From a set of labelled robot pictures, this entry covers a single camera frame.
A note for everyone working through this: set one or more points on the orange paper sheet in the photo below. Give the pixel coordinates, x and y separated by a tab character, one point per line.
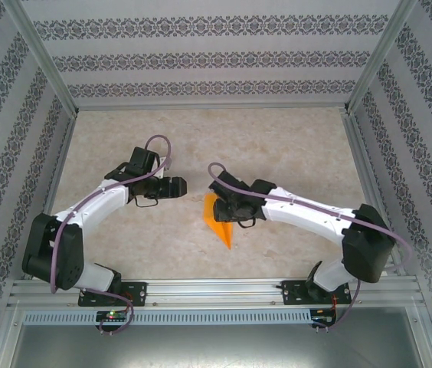
220	230

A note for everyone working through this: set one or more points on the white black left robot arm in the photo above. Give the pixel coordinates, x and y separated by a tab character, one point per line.
97	203

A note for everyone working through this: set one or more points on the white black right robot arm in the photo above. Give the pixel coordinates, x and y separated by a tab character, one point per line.
308	216

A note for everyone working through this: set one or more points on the grey metal sheet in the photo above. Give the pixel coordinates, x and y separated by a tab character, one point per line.
216	347

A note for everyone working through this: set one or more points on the black board with green light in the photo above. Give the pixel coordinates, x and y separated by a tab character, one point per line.
110	315

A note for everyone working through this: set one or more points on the small black circuit board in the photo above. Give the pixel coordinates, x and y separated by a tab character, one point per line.
323	320

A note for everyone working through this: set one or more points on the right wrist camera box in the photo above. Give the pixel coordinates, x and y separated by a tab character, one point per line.
225	182

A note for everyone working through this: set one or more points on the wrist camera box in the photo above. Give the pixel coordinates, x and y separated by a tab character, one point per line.
225	182
141	159

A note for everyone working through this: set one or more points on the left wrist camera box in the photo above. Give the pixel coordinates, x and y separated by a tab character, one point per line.
141	159

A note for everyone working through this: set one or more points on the aluminium mounting rail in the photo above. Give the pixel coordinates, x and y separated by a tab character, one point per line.
216	291

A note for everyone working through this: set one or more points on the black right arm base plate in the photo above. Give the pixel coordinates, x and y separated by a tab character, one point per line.
292	291

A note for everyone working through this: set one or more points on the aluminium side rail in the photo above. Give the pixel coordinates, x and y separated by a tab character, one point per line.
57	172
371	172

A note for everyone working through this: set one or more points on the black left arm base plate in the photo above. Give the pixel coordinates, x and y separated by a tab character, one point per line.
135	293

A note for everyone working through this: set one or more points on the aluminium frame post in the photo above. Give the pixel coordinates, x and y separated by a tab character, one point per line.
380	57
43	57

